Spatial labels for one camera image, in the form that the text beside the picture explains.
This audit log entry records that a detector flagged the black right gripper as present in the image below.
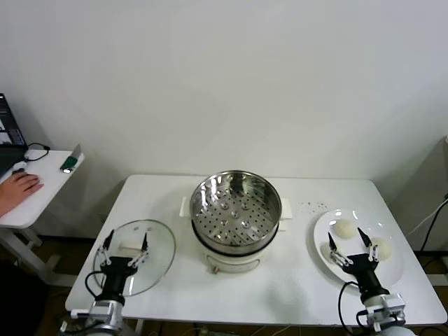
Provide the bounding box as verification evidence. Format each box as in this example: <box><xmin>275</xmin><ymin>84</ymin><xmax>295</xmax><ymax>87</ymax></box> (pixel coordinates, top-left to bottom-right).
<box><xmin>327</xmin><ymin>226</ymin><xmax>390</xmax><ymax>298</ymax></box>

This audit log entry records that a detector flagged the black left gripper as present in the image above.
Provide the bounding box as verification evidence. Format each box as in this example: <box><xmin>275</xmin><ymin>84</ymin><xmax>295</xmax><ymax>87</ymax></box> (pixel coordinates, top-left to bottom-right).
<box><xmin>97</xmin><ymin>229</ymin><xmax>151</xmax><ymax>299</ymax></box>

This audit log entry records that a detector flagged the round glass pot lid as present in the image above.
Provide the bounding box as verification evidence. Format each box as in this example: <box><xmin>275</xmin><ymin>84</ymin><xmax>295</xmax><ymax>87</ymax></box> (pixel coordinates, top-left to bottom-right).
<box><xmin>92</xmin><ymin>219</ymin><xmax>176</xmax><ymax>298</ymax></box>

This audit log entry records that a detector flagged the person's forearm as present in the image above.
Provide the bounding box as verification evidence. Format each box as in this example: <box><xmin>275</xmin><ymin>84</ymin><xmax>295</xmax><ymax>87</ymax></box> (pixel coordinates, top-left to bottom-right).
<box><xmin>0</xmin><ymin>181</ymin><xmax>15</xmax><ymax>218</ymax></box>

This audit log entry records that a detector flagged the perforated steel steamer basket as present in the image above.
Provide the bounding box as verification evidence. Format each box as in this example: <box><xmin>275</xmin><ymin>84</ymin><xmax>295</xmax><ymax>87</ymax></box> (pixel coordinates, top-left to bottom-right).
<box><xmin>190</xmin><ymin>170</ymin><xmax>283</xmax><ymax>253</ymax></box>

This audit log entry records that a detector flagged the person's hand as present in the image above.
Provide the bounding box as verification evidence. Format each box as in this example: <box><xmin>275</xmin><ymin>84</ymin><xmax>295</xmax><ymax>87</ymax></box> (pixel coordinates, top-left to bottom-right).
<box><xmin>7</xmin><ymin>172</ymin><xmax>45</xmax><ymax>211</ymax></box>

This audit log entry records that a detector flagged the white oval plate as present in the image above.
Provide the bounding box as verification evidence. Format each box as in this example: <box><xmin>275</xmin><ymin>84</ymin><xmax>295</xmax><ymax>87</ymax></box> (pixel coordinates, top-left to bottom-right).
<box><xmin>313</xmin><ymin>209</ymin><xmax>404</xmax><ymax>286</ymax></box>

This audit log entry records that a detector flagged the small white desk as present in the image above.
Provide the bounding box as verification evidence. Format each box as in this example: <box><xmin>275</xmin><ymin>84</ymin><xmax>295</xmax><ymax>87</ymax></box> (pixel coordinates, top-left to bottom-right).
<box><xmin>0</xmin><ymin>149</ymin><xmax>86</xmax><ymax>288</ymax></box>

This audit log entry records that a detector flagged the green and silver tool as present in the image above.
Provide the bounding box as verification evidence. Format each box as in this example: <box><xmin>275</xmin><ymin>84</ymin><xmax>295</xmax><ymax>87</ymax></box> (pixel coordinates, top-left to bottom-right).
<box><xmin>59</xmin><ymin>143</ymin><xmax>83</xmax><ymax>173</ymax></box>

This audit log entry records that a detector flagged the white electric cooking pot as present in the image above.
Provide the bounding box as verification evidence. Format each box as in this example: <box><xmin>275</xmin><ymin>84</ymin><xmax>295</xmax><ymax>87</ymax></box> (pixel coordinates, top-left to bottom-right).
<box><xmin>178</xmin><ymin>195</ymin><xmax>293</xmax><ymax>274</ymax></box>

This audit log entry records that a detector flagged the grey partition panel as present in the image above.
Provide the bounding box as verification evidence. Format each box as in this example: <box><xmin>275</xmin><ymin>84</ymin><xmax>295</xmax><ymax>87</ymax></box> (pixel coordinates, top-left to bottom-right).
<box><xmin>407</xmin><ymin>135</ymin><xmax>448</xmax><ymax>253</ymax></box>

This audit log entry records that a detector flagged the black laptop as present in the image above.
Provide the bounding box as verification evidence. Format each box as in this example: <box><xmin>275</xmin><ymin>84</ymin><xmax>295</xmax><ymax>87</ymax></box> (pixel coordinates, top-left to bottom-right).
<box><xmin>0</xmin><ymin>92</ymin><xmax>29</xmax><ymax>179</ymax></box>

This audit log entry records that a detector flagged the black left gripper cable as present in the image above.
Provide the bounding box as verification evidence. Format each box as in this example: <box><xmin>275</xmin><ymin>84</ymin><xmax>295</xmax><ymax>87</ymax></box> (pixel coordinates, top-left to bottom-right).
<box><xmin>85</xmin><ymin>270</ymin><xmax>106</xmax><ymax>299</ymax></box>

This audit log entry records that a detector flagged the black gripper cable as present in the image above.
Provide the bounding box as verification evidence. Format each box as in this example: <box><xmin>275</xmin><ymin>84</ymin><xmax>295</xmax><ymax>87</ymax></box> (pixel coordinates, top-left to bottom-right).
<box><xmin>85</xmin><ymin>270</ymin><xmax>106</xmax><ymax>299</ymax></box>
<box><xmin>337</xmin><ymin>281</ymin><xmax>372</xmax><ymax>333</ymax></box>

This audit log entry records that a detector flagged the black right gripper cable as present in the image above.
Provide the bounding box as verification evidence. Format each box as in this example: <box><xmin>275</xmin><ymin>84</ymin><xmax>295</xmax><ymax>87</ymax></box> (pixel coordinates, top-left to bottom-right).
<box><xmin>337</xmin><ymin>281</ymin><xmax>372</xmax><ymax>333</ymax></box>

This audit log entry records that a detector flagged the white wall cable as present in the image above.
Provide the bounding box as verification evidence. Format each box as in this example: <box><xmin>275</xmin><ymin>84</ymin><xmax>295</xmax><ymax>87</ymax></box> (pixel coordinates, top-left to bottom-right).
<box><xmin>407</xmin><ymin>204</ymin><xmax>441</xmax><ymax>236</ymax></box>

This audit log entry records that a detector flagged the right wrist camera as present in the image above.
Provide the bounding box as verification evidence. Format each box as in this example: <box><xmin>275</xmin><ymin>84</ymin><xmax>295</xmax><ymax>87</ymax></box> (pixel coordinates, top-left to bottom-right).
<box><xmin>366</xmin><ymin>295</ymin><xmax>407</xmax><ymax>332</ymax></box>

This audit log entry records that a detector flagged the black wall cable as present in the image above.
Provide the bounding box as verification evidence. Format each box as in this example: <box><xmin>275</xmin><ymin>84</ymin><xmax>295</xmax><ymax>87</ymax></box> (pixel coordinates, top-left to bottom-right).
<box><xmin>419</xmin><ymin>199</ymin><xmax>448</xmax><ymax>253</ymax></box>

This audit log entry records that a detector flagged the black laptop cable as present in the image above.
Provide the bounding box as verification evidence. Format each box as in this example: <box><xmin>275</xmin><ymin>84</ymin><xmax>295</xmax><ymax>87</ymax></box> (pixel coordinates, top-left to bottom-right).
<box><xmin>23</xmin><ymin>141</ymin><xmax>51</xmax><ymax>162</ymax></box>

